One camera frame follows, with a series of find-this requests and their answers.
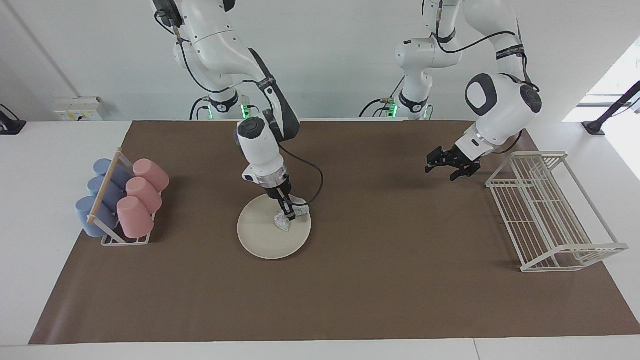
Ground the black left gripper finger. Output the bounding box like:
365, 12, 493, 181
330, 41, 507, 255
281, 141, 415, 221
450, 164, 481, 182
426, 146, 457, 173

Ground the cream round plate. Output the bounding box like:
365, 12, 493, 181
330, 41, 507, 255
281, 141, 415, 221
237, 192, 312, 260

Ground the brown table mat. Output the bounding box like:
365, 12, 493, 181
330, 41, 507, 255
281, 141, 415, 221
28, 120, 640, 346

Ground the pink plastic cup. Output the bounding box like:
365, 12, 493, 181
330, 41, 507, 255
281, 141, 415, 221
116, 196, 155, 239
125, 177, 163, 213
132, 158, 170, 193

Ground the black angled stand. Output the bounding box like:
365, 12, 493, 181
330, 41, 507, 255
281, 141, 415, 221
581, 80, 640, 137

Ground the blue plastic cup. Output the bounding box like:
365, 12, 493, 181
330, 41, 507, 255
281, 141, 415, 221
87, 176, 126, 211
93, 158, 133, 188
75, 196, 118, 238

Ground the white cup rack wooden bar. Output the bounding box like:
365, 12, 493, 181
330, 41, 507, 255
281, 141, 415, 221
86, 148, 163, 247

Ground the black desk clamp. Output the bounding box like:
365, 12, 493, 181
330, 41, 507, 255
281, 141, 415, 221
0, 104, 27, 136

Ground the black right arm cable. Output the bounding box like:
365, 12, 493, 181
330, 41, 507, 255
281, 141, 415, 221
155, 10, 324, 206

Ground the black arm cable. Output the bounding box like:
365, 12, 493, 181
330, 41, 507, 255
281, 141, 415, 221
422, 0, 542, 96
155, 10, 324, 206

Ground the black base cable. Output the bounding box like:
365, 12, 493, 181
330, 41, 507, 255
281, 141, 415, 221
359, 77, 406, 119
189, 97, 211, 121

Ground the white wire dish rack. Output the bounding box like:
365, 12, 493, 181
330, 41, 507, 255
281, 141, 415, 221
485, 151, 629, 273

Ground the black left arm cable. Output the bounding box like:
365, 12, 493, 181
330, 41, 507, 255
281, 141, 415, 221
422, 0, 542, 96

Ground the white wall socket box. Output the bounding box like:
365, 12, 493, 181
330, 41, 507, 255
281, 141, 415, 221
53, 96, 103, 122

